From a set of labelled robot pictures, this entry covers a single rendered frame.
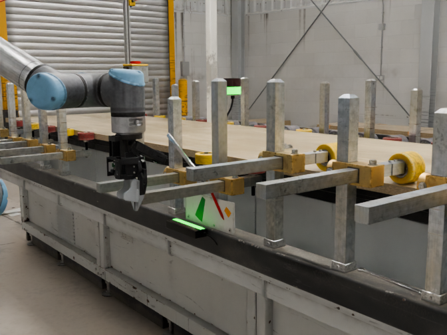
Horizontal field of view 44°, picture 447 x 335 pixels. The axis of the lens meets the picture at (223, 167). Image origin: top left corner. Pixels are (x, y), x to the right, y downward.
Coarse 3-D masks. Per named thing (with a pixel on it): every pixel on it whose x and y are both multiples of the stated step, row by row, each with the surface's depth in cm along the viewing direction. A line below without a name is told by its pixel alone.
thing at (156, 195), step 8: (248, 176) 176; (256, 176) 176; (192, 184) 164; (200, 184) 164; (208, 184) 165; (216, 184) 167; (248, 184) 175; (152, 192) 153; (160, 192) 155; (168, 192) 157; (176, 192) 158; (184, 192) 160; (192, 192) 162; (200, 192) 164; (208, 192) 165; (144, 200) 152; (152, 200) 154; (160, 200) 155
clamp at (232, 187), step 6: (210, 180) 174; (222, 180) 169; (228, 180) 167; (234, 180) 166; (240, 180) 168; (228, 186) 167; (234, 186) 167; (240, 186) 168; (222, 192) 170; (228, 192) 168; (234, 192) 167; (240, 192) 168
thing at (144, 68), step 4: (124, 64) 208; (128, 64) 205; (132, 64) 204; (136, 64) 205; (140, 64) 206; (144, 64) 207; (132, 68) 204; (136, 68) 205; (140, 68) 206; (144, 68) 207; (144, 72) 207; (144, 76) 207; (144, 80) 208
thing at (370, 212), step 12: (408, 192) 103; (420, 192) 102; (432, 192) 103; (444, 192) 105; (360, 204) 93; (372, 204) 93; (384, 204) 94; (396, 204) 96; (408, 204) 98; (420, 204) 101; (432, 204) 103; (444, 204) 106; (360, 216) 93; (372, 216) 92; (384, 216) 94; (396, 216) 96
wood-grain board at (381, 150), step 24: (48, 120) 359; (72, 120) 357; (96, 120) 356; (192, 144) 227; (240, 144) 225; (264, 144) 225; (312, 144) 223; (360, 144) 222; (384, 144) 221; (408, 144) 221; (312, 168) 166; (384, 192) 143
